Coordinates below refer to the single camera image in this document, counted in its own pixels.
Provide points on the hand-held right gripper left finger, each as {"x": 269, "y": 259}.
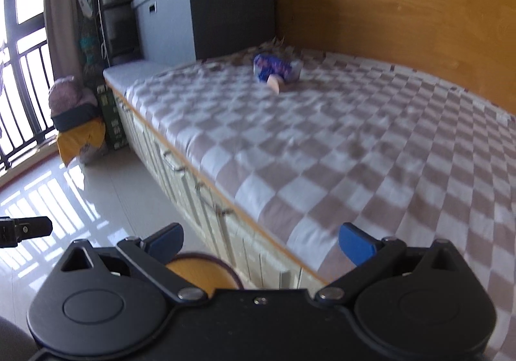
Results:
{"x": 166, "y": 243}

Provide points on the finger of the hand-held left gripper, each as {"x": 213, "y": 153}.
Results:
{"x": 34, "y": 227}

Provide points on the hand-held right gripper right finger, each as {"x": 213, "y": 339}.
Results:
{"x": 355, "y": 245}

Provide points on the yellow wastebasket with dark rim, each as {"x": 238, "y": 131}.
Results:
{"x": 201, "y": 272}

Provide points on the white cabinet bench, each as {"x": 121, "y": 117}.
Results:
{"x": 242, "y": 240}

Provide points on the brown white checkered blanket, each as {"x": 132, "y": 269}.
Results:
{"x": 322, "y": 151}

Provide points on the person's grey clothing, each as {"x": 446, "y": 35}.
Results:
{"x": 14, "y": 339}

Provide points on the black balcony railing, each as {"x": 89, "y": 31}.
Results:
{"x": 32, "y": 103}

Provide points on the green carton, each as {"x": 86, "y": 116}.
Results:
{"x": 113, "y": 119}

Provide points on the light grey seat pad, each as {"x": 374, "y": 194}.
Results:
{"x": 133, "y": 74}

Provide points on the colourful hanging net bags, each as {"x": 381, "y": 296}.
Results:
{"x": 89, "y": 46}

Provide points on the beige curtain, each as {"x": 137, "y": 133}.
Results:
{"x": 64, "y": 22}

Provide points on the grey fabric storage box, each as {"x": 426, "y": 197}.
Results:
{"x": 193, "y": 14}

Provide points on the black drawer tower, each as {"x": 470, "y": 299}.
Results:
{"x": 119, "y": 10}

